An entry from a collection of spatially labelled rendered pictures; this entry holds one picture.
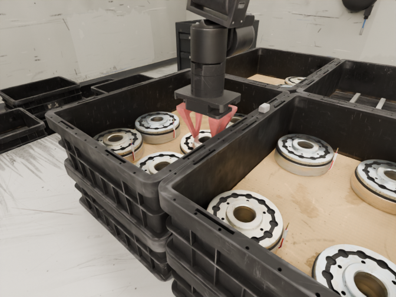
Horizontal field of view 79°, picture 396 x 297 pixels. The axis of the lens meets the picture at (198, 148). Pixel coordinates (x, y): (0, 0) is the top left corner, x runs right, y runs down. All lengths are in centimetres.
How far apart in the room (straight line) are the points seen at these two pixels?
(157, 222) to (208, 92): 21
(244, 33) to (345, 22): 329
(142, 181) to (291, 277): 18
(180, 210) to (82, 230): 35
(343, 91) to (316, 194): 56
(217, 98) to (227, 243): 25
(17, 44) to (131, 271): 307
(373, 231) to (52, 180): 69
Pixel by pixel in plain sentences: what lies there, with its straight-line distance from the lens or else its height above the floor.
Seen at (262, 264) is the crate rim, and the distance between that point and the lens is 22.
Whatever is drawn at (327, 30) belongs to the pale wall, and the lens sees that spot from 375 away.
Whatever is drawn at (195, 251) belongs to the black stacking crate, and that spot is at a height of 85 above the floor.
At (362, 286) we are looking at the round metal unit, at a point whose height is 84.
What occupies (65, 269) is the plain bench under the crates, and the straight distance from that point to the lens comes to 53.
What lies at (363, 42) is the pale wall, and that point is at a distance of 369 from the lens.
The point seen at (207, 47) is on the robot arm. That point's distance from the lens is 38.
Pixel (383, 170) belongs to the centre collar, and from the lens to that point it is 50.
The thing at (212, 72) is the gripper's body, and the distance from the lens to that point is 39.
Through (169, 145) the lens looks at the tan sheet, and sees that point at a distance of 53.
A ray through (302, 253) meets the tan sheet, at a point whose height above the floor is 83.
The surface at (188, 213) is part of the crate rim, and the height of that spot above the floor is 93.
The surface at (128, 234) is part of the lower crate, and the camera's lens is 46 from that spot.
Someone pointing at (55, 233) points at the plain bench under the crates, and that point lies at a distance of 59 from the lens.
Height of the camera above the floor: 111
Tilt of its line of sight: 33 degrees down
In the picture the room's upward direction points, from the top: straight up
